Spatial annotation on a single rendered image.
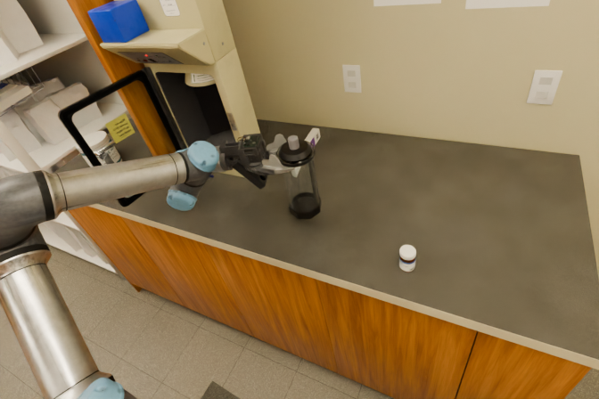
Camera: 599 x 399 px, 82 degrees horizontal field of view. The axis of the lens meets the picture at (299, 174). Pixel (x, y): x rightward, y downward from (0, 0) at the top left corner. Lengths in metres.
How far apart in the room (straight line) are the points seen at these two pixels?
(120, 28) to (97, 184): 0.53
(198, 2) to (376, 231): 0.82
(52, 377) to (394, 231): 0.85
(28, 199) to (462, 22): 1.19
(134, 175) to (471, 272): 0.85
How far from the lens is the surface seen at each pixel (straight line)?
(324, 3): 1.36
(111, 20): 1.17
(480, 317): 0.96
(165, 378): 2.14
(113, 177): 0.79
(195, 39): 1.06
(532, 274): 1.07
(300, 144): 0.95
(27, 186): 0.77
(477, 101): 1.38
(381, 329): 1.22
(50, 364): 0.81
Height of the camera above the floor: 1.77
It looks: 39 degrees down
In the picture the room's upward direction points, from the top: 13 degrees counter-clockwise
